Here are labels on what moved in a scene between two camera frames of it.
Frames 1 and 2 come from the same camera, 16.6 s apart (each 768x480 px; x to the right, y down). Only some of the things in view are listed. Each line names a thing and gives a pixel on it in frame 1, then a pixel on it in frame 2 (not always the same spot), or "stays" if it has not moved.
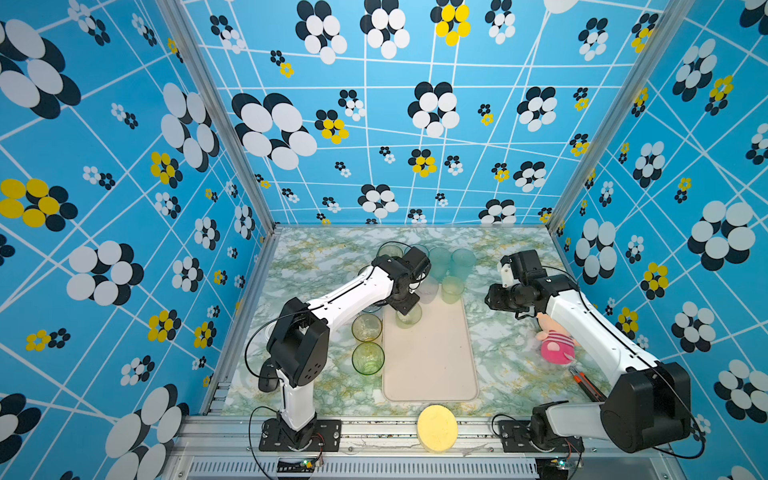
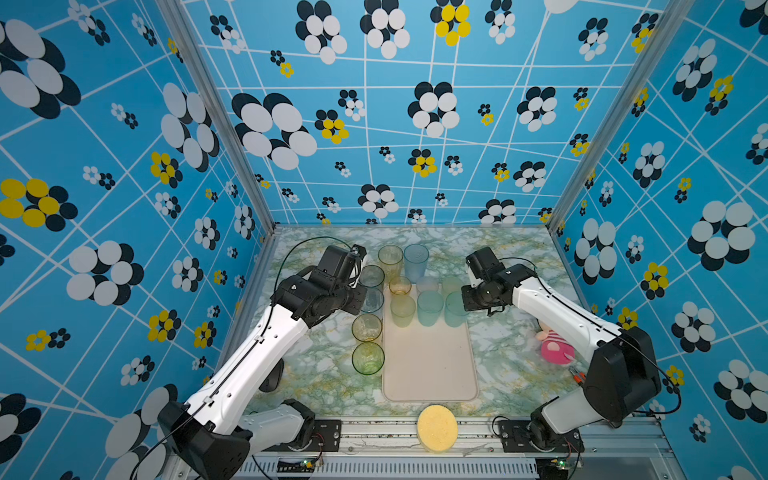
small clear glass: (428, 290) stays
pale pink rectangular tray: (432, 361) stays
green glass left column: (368, 358) stays
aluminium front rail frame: (231, 449) stays
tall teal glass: (440, 260) → (429, 305)
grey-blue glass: (372, 308) stays
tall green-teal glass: (462, 262) → (455, 313)
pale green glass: (411, 318) stays
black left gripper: (414, 298) → (356, 305)
